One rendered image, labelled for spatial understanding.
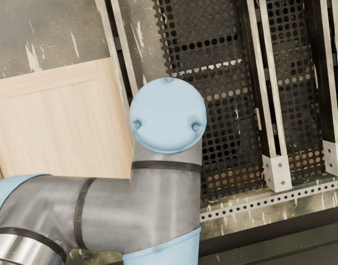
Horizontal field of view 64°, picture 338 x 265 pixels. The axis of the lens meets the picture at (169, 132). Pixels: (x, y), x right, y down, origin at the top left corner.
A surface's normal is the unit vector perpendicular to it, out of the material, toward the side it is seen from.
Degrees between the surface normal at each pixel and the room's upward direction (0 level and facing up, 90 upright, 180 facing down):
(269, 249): 0
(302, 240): 0
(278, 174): 50
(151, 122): 28
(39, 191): 12
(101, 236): 57
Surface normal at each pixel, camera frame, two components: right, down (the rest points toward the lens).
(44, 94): 0.10, 0.15
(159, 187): -0.15, -0.23
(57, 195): -0.09, -0.63
